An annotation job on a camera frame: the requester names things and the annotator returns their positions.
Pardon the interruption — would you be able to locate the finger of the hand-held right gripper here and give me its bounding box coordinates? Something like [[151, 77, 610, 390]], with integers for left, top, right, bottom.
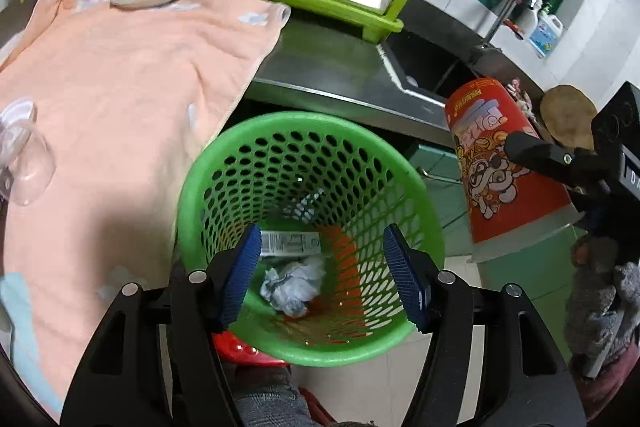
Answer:
[[504, 132, 613, 198]]

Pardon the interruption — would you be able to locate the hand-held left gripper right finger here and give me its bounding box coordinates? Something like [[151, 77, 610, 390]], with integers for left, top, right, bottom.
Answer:
[[382, 223, 588, 427]]

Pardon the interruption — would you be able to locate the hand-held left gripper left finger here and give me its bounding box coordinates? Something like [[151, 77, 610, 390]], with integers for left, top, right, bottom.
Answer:
[[60, 223, 263, 427]]

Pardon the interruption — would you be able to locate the red printed paper cup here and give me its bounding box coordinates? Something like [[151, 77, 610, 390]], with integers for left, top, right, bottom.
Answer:
[[444, 78, 585, 264]]

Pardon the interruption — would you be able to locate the green perforated plastic waste basket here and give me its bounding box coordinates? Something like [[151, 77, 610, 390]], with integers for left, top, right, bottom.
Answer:
[[176, 111, 446, 368]]

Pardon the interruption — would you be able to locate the person's right forearm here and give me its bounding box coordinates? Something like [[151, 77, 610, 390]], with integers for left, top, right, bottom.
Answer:
[[570, 342, 638, 423]]

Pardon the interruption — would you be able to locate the person's right hand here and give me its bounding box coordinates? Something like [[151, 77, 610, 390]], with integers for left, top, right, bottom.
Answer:
[[565, 237, 640, 375]]

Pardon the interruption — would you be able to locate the round wooden cutting board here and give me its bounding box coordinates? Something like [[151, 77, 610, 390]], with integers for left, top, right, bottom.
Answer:
[[540, 85, 599, 152]]

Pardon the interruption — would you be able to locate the flat white carton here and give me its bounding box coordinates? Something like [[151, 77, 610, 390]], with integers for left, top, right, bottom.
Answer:
[[260, 231, 321, 257]]

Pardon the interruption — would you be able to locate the crumpled white tissue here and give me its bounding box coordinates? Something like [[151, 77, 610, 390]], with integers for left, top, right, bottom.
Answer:
[[260, 256, 327, 318]]

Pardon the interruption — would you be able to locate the pink plastic item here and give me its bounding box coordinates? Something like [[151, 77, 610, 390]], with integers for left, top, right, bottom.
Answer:
[[506, 78, 532, 114]]

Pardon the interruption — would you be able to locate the red plastic stool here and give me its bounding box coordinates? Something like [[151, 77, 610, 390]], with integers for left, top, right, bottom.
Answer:
[[212, 332, 291, 369]]

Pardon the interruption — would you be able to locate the white blue detergent bottle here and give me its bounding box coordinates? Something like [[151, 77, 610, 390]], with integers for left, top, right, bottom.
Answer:
[[529, 9, 564, 59]]

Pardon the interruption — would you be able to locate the person's grey trouser leg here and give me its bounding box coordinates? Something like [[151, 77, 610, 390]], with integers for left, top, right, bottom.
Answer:
[[232, 364, 311, 427]]

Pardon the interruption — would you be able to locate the white pump bottle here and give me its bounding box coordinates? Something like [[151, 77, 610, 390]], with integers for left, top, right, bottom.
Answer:
[[517, 0, 547, 38]]

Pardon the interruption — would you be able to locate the steel faucet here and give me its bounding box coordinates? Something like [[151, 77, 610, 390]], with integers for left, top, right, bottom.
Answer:
[[481, 0, 538, 52]]

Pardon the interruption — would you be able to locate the steel sink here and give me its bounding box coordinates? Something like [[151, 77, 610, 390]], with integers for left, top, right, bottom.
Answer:
[[382, 29, 501, 100]]

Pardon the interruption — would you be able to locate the peach towel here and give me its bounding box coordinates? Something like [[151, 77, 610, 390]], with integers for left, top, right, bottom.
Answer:
[[0, 0, 292, 413]]

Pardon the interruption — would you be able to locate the light blue cloth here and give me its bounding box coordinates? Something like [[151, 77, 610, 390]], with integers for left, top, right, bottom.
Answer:
[[0, 272, 63, 408]]

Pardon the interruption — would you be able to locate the clear plastic cup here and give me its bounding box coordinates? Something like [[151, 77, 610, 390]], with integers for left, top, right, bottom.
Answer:
[[0, 99, 57, 208]]

